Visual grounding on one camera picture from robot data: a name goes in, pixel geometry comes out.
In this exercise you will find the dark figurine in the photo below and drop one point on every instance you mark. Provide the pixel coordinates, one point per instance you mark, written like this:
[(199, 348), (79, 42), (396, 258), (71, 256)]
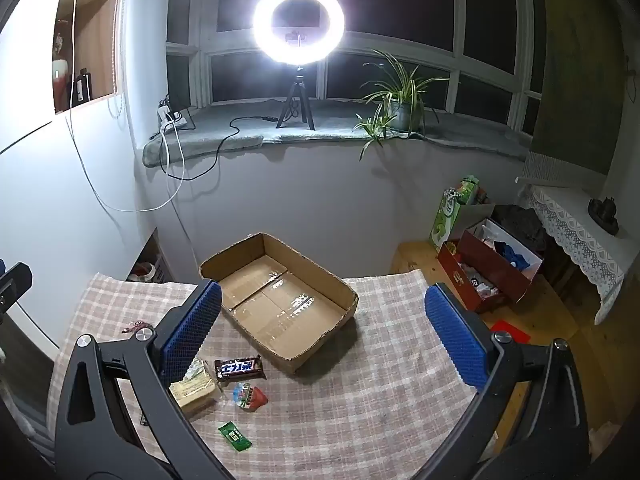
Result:
[(602, 210)]

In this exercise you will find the wooden wall shelf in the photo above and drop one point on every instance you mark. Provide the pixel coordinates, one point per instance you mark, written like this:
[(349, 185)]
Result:
[(100, 35)]

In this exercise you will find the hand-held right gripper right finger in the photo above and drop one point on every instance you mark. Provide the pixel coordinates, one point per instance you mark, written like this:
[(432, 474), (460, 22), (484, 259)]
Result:
[(457, 340)]

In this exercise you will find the red paper sheet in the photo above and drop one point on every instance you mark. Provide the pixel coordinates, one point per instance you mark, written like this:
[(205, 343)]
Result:
[(515, 332)]

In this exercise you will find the white window frame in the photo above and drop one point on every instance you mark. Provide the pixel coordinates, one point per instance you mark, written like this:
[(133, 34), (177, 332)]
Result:
[(458, 10)]

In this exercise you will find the white and red bag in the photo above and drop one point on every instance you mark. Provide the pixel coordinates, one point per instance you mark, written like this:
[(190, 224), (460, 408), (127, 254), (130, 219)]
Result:
[(142, 270)]

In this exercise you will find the pink checked tablecloth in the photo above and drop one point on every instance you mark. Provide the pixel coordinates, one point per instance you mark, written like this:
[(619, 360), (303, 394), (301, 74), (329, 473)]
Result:
[(380, 360)]

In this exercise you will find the green carton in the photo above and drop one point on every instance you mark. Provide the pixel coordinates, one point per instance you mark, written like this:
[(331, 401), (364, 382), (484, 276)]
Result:
[(445, 220)]

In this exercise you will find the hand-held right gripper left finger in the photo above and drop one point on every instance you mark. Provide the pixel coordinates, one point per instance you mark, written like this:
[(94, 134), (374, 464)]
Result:
[(192, 330)]

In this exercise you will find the white power strip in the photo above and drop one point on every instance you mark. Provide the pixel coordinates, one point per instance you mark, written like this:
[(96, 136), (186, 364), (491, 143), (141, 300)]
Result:
[(172, 120)]

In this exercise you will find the white lace table cover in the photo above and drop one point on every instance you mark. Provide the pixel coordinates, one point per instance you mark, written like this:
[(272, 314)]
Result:
[(575, 230)]

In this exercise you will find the brown chocolate bar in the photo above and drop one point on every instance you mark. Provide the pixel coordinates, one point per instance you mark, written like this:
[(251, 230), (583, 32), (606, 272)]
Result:
[(240, 369)]

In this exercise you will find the red wrapped candy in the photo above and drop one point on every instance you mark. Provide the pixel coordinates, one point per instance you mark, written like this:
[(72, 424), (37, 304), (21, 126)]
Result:
[(132, 329)]

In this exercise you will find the green candy packet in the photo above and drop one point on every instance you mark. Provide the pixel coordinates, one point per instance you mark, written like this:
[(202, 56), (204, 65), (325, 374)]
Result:
[(233, 435)]

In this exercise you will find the red vase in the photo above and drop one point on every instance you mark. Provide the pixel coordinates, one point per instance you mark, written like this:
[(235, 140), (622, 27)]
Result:
[(60, 60)]

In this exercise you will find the plastic storage basket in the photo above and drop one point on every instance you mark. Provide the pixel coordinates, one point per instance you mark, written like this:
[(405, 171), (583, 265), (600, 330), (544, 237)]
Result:
[(159, 274)]

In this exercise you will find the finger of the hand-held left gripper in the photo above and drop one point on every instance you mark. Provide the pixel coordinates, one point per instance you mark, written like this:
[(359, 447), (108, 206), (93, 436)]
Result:
[(15, 282)]

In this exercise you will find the red cardboard box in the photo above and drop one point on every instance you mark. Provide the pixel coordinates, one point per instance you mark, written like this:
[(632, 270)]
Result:
[(500, 265)]

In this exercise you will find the potted spider plant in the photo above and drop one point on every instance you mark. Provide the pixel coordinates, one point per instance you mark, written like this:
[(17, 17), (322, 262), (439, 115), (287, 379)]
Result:
[(402, 110)]

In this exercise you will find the black tripod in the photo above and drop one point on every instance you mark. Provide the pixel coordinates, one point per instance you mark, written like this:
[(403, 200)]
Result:
[(299, 85)]

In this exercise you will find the dark cloth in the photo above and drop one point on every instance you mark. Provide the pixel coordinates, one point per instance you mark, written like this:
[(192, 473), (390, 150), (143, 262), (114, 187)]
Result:
[(520, 220)]

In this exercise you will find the dark bottle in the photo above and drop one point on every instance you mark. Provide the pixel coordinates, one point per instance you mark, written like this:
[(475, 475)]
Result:
[(82, 87)]

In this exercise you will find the blue cloth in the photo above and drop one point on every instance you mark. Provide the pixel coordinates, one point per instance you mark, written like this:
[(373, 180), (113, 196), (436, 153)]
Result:
[(515, 255)]

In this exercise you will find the red jelly cup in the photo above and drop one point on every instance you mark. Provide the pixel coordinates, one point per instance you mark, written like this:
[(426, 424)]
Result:
[(250, 396)]

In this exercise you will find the olive curtain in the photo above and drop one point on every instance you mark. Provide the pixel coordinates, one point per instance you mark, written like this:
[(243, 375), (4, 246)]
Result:
[(575, 85)]

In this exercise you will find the clear cake packet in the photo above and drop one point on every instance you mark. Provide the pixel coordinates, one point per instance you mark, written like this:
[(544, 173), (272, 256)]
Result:
[(192, 395)]

